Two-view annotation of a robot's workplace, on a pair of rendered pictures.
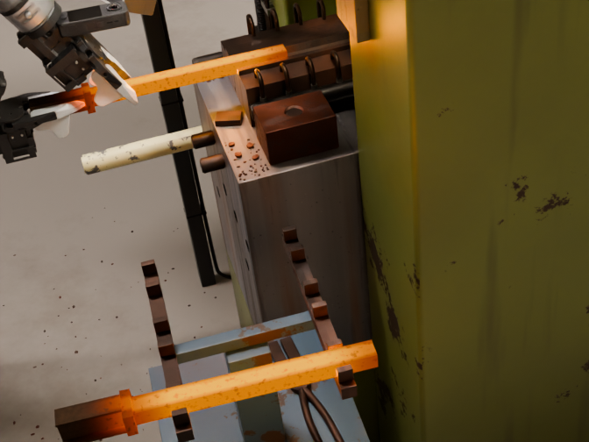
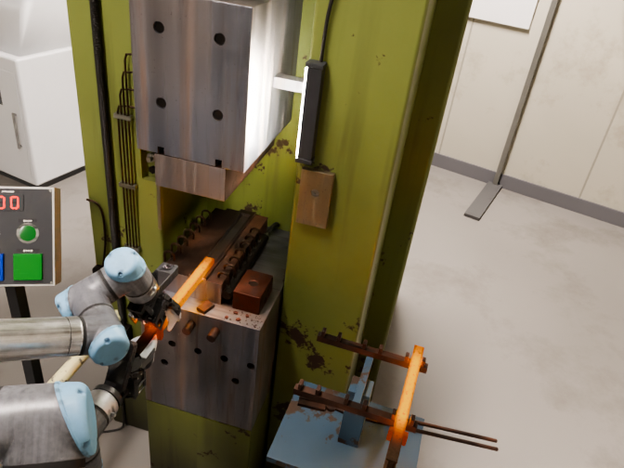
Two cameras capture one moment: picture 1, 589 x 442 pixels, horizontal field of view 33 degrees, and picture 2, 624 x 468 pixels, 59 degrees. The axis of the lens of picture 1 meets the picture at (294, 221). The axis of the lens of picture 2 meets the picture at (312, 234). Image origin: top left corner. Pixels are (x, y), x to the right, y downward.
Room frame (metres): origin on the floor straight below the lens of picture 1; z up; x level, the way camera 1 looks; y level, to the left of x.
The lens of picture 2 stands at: (0.74, 1.13, 2.00)
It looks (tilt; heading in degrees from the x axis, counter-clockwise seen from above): 32 degrees down; 292
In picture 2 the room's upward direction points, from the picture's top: 8 degrees clockwise
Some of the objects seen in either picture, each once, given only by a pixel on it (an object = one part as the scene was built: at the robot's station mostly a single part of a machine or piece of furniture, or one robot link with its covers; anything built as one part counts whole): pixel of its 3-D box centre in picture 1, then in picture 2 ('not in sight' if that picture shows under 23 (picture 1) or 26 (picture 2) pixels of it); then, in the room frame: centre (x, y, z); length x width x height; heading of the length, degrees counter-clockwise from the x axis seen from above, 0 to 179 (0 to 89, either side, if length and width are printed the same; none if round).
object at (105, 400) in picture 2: not in sight; (100, 407); (1.42, 0.55, 0.99); 0.08 x 0.05 x 0.08; 12
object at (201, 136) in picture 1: (202, 139); (188, 327); (1.50, 0.14, 0.87); 0.04 x 0.03 x 0.03; 101
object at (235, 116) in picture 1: (229, 118); (205, 306); (1.48, 0.09, 0.92); 0.04 x 0.03 x 0.01; 81
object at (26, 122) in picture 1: (30, 118); (142, 360); (1.43, 0.41, 1.00); 0.09 x 0.05 x 0.02; 99
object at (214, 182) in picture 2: not in sight; (220, 148); (1.59, -0.13, 1.32); 0.42 x 0.20 x 0.10; 101
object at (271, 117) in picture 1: (295, 127); (253, 292); (1.38, -0.02, 0.95); 0.12 x 0.09 x 0.07; 101
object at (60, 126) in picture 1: (60, 121); (150, 354); (1.44, 0.37, 0.98); 0.09 x 0.03 x 0.06; 99
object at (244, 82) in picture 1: (346, 50); (217, 249); (1.59, -0.13, 0.96); 0.42 x 0.20 x 0.09; 101
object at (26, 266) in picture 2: not in sight; (28, 266); (1.92, 0.31, 1.01); 0.07 x 0.05 x 0.07; 36
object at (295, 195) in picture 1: (370, 181); (231, 313); (1.54, -0.15, 0.69); 0.56 x 0.38 x 0.45; 101
